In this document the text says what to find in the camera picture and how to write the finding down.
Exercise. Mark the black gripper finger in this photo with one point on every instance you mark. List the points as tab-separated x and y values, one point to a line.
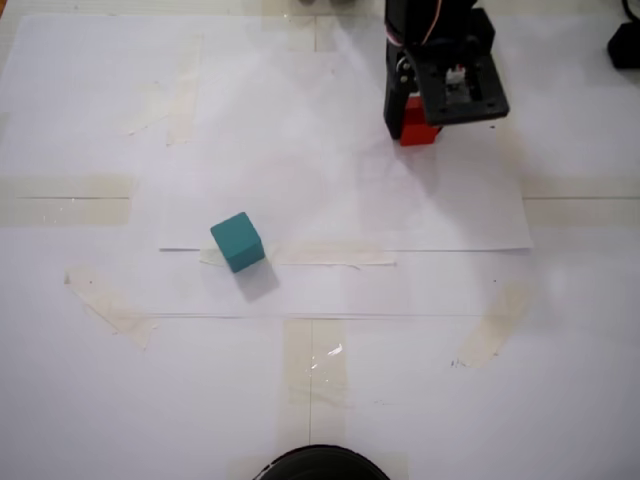
395	100

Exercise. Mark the red cube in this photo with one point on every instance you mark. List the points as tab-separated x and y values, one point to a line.
417	132

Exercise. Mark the teal blue cube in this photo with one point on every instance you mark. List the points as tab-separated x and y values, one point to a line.
237	242

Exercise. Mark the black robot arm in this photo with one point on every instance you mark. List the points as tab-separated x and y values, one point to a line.
410	20

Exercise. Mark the white paper sheet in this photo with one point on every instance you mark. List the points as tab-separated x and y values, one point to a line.
350	200

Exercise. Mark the black plastic block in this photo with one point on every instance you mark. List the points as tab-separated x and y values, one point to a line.
625	47

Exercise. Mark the beige masking tape strip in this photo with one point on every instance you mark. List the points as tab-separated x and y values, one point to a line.
65	200
492	330
112	310

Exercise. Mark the black round dome base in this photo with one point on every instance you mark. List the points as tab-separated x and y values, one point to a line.
324	460

